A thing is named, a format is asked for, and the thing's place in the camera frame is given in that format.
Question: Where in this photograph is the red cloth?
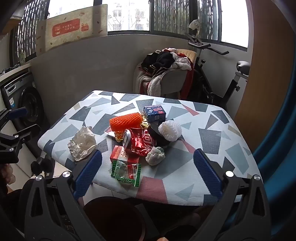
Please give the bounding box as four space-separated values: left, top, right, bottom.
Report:
179 70 195 100

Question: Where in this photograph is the brown trash bin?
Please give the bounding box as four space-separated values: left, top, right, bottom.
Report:
83 197 148 241

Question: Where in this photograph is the person's left hand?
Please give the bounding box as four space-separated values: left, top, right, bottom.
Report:
0 163 16 193

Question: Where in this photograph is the red cigarette box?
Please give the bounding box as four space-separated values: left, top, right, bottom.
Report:
110 146 140 165

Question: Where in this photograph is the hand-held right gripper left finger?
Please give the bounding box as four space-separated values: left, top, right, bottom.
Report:
22 149 107 241

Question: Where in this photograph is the white foam fruit net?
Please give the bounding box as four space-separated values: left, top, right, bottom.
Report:
158 120 183 141

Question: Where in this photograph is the wooden panel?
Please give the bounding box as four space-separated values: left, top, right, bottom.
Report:
233 0 294 139

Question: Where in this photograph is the green white snack wrapper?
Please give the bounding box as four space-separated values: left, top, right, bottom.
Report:
110 160 141 187

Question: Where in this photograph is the clear plastic wrapper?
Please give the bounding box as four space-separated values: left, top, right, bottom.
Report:
104 126 116 138

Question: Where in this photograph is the pink white garment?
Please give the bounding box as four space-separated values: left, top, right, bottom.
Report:
172 56 192 71

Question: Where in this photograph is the black striped jacket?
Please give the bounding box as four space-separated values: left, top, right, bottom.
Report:
142 51 175 77

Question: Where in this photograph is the orange foam fruit net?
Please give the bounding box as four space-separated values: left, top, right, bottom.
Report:
109 112 144 132

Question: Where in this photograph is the blue cardboard box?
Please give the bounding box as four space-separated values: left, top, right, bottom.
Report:
142 105 167 123

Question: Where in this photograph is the beige armchair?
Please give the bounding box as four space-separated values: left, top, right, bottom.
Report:
135 49 198 100

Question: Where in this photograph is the blue curtain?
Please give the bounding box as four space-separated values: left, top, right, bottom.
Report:
252 58 296 241

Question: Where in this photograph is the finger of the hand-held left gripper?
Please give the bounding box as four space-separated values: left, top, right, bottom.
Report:
13 124 41 142
0 107 28 127

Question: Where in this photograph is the wooden shelf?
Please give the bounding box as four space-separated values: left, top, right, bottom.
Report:
0 20 22 35

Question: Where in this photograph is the black exercise bike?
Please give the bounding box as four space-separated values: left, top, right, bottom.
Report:
185 32 251 112

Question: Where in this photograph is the white-green wrapper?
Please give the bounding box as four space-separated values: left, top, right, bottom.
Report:
146 146 166 166

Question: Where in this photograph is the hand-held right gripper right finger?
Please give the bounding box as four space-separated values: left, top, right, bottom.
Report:
190 148 279 241

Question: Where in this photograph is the table with geometric cloth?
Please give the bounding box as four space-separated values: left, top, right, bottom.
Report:
37 90 262 207

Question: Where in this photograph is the window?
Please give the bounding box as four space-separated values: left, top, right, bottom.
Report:
10 0 252 65

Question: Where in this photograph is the white fleece garment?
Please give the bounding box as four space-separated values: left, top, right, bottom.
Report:
136 66 170 96

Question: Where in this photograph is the grey washing machine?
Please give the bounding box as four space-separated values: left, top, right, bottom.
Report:
0 72 50 149

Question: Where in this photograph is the white counter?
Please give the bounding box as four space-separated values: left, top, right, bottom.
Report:
0 62 31 81

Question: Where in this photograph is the black round lid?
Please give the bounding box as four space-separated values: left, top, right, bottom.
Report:
147 123 171 147

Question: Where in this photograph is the crushed red soda can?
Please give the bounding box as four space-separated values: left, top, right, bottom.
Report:
122 128 155 157

